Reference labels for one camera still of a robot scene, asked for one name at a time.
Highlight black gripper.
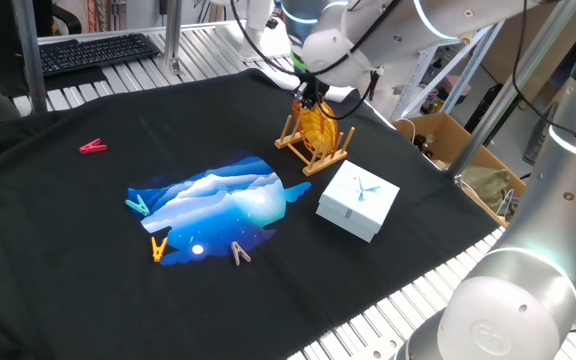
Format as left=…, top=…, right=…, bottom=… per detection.
left=291, top=73, right=331, bottom=112

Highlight orange woven basket dish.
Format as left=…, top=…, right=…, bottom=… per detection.
left=291, top=97, right=340, bottom=156

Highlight wooden dish rack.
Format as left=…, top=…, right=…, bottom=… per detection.
left=274, top=114, right=357, bottom=177

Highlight white metal shelf rack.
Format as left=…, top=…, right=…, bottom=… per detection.
left=390, top=19, right=504, bottom=121

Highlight white stand on plate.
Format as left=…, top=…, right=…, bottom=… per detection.
left=216, top=0, right=294, bottom=64

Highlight pale blue gift box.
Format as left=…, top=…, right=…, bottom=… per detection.
left=315, top=159, right=401, bottom=244

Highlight open cardboard box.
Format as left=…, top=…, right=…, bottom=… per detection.
left=391, top=112, right=528, bottom=229

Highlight pink box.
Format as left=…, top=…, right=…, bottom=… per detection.
left=441, top=74, right=472, bottom=99

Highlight beige clothespin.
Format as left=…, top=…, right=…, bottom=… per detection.
left=230, top=240, right=252, bottom=267

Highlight black case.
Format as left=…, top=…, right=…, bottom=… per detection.
left=463, top=82, right=524, bottom=134

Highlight teal clothespin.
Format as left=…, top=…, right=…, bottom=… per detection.
left=124, top=193, right=151, bottom=218

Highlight olive cloth bag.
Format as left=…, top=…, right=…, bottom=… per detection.
left=455, top=164, right=512, bottom=214

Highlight orange clothespin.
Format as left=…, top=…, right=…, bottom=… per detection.
left=150, top=235, right=169, bottom=264

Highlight large brown cardboard carton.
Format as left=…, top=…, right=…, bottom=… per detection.
left=481, top=4, right=576, bottom=110

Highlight black keyboard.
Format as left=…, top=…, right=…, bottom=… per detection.
left=37, top=32, right=163, bottom=77

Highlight pink clothespin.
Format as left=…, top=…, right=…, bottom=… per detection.
left=78, top=137, right=109, bottom=155

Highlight grey plastic crate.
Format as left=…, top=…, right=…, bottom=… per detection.
left=522, top=107, right=557, bottom=169

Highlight black office chair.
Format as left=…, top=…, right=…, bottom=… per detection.
left=32, top=0, right=83, bottom=37

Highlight black cloth with blue print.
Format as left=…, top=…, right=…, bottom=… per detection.
left=0, top=68, right=500, bottom=360

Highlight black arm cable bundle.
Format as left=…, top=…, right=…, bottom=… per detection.
left=230, top=0, right=404, bottom=122

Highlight aluminium frame post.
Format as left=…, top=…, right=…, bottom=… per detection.
left=162, top=0, right=185, bottom=76
left=12, top=0, right=49, bottom=115
left=446, top=0, right=576, bottom=179

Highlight wire clothes hangers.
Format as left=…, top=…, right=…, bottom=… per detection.
left=495, top=188, right=523, bottom=224

